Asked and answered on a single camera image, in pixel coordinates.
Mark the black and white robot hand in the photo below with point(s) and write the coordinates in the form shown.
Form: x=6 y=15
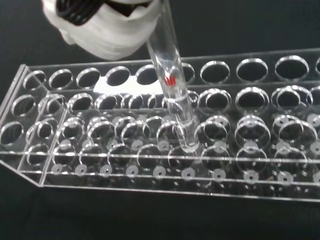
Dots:
x=105 y=32

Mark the clear acrylic test tube rack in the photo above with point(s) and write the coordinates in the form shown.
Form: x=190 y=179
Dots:
x=250 y=175

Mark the black bench cloth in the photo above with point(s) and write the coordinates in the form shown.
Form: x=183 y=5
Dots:
x=150 y=220

